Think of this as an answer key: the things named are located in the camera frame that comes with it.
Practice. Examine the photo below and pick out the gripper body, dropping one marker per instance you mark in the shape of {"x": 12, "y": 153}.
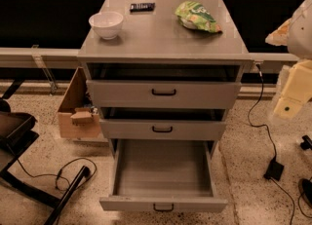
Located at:
{"x": 301, "y": 35}

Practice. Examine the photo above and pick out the grey bottom drawer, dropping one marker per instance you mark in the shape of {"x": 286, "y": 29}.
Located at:
{"x": 163, "y": 176}

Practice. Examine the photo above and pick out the grey drawer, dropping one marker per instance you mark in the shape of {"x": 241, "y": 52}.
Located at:
{"x": 163, "y": 85}
{"x": 160, "y": 123}
{"x": 163, "y": 176}

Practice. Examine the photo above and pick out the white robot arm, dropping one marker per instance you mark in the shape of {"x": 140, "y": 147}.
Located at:
{"x": 296, "y": 34}

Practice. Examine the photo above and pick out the grey drawer cabinet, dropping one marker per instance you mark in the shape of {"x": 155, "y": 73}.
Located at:
{"x": 157, "y": 38}

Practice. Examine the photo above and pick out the grey middle drawer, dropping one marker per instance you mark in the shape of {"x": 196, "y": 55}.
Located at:
{"x": 160, "y": 123}

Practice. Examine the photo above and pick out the grey top drawer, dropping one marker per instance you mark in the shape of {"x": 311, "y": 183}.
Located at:
{"x": 163, "y": 85}

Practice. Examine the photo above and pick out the black power adapter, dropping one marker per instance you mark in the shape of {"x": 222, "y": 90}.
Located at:
{"x": 274, "y": 170}

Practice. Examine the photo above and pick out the black stand base right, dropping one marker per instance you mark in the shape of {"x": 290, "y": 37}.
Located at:
{"x": 305, "y": 185}

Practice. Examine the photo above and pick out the green chip bag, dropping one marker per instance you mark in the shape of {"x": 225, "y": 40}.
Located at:
{"x": 193, "y": 15}

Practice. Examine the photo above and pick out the white bowl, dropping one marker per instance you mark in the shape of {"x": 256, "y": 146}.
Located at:
{"x": 107, "y": 25}

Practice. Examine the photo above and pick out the cardboard box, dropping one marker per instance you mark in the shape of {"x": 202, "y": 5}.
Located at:
{"x": 75, "y": 118}

